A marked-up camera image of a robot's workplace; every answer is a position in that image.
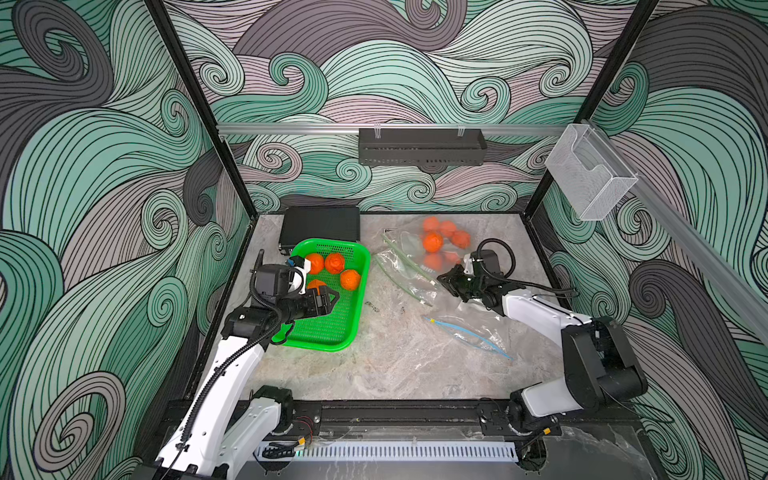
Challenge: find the aluminium wall rail right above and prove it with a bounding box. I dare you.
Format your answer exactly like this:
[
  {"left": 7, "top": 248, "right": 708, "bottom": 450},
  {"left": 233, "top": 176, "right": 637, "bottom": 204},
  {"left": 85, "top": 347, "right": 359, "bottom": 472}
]
[{"left": 579, "top": 120, "right": 767, "bottom": 343}]

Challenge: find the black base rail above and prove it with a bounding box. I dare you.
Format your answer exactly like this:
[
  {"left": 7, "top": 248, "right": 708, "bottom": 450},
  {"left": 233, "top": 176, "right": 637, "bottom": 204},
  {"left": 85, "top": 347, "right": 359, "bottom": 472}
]
[{"left": 157, "top": 398, "right": 637, "bottom": 438}]

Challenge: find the black hard case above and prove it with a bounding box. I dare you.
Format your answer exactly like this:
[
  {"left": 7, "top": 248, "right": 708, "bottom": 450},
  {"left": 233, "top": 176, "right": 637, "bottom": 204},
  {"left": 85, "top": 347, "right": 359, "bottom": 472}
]
[{"left": 278, "top": 206, "right": 360, "bottom": 253}]

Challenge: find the orange fruit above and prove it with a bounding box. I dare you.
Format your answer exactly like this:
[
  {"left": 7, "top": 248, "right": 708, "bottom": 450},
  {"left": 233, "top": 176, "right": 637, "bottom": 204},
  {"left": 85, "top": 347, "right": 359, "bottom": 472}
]
[
  {"left": 307, "top": 279, "right": 326, "bottom": 289},
  {"left": 339, "top": 269, "right": 361, "bottom": 291},
  {"left": 324, "top": 252, "right": 346, "bottom": 275}
]

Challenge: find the aluminium wall rail back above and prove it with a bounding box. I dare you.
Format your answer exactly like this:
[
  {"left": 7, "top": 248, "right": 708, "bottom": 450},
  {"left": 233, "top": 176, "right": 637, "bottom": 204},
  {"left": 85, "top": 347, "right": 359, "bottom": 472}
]
[{"left": 217, "top": 122, "right": 567, "bottom": 137}]

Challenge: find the black wall tray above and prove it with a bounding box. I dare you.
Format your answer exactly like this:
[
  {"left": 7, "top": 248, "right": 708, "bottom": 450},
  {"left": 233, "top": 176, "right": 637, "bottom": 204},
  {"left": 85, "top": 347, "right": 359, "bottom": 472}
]
[{"left": 358, "top": 129, "right": 488, "bottom": 173}]

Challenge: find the aluminium wall rail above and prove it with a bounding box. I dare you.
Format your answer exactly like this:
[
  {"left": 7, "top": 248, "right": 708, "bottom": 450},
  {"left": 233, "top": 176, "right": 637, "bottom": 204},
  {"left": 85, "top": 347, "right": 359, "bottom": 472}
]
[
  {"left": 579, "top": 120, "right": 767, "bottom": 343},
  {"left": 217, "top": 122, "right": 567, "bottom": 137}
]

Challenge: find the clear acrylic wall holder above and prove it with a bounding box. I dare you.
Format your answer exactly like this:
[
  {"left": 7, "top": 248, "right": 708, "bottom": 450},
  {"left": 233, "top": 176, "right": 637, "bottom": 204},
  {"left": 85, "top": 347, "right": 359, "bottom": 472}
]
[{"left": 545, "top": 123, "right": 637, "bottom": 221}]

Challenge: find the blue-zip bag of oranges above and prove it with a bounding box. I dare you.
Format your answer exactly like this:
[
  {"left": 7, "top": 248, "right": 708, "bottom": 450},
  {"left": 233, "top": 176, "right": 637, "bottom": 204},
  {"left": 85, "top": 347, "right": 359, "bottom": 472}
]
[{"left": 421, "top": 301, "right": 514, "bottom": 361}]

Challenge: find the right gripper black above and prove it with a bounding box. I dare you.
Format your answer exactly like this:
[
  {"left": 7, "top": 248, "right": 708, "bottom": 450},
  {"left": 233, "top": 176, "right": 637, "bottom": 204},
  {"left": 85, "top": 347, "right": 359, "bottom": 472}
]
[{"left": 435, "top": 264, "right": 485, "bottom": 301}]

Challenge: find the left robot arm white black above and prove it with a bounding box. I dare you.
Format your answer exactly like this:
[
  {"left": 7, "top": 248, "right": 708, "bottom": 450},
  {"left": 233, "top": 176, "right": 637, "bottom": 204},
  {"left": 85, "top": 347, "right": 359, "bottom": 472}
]
[{"left": 132, "top": 256, "right": 340, "bottom": 479}]

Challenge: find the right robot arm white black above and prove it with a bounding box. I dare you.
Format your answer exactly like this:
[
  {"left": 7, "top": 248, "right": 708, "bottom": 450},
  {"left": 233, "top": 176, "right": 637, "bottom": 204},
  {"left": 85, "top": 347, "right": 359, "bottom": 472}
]
[{"left": 437, "top": 238, "right": 648, "bottom": 436}]

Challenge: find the white slotted cable duct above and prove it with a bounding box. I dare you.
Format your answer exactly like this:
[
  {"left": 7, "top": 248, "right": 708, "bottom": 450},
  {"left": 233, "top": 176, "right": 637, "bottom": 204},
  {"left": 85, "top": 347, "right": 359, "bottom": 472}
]
[{"left": 254, "top": 441, "right": 519, "bottom": 463}]

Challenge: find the green plastic basket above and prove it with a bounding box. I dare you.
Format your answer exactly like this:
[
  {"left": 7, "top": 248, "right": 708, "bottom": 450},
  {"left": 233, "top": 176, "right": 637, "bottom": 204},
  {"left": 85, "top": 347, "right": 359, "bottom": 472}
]
[{"left": 273, "top": 238, "right": 371, "bottom": 352}]

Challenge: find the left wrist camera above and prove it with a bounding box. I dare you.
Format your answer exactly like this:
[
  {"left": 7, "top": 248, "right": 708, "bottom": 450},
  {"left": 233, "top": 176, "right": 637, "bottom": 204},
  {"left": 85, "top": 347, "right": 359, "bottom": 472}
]
[{"left": 286, "top": 256, "right": 312, "bottom": 295}]

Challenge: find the green-zip bag of oranges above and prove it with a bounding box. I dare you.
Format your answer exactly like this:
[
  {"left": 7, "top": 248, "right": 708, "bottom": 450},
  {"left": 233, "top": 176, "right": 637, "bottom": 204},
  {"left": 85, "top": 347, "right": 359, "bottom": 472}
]
[{"left": 373, "top": 215, "right": 476, "bottom": 306}]

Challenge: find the orange fruit taken out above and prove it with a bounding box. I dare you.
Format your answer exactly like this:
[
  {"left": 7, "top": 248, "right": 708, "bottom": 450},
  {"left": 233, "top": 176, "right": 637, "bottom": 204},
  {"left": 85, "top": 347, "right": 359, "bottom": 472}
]
[{"left": 305, "top": 253, "right": 325, "bottom": 275}]

